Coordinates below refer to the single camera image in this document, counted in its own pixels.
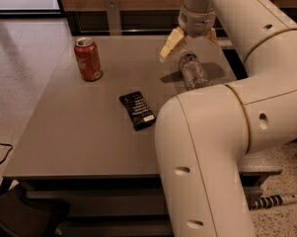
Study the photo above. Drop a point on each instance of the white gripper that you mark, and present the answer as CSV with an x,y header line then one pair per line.
x,y
197,23

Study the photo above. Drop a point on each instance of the red soda can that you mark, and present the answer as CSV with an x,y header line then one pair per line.
x,y
88,59

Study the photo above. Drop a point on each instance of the left metal wall bracket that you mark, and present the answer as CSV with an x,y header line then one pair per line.
x,y
113,15

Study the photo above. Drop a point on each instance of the black snack packet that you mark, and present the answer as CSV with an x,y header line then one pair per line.
x,y
138,110

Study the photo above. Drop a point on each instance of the clear plastic water bottle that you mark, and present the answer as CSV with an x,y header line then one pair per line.
x,y
193,72

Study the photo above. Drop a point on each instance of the grey drawer cabinet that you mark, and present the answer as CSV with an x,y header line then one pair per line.
x,y
81,130

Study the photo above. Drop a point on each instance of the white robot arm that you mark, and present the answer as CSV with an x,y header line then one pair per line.
x,y
201,134

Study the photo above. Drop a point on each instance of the dark chair seat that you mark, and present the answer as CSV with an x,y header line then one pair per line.
x,y
24,217

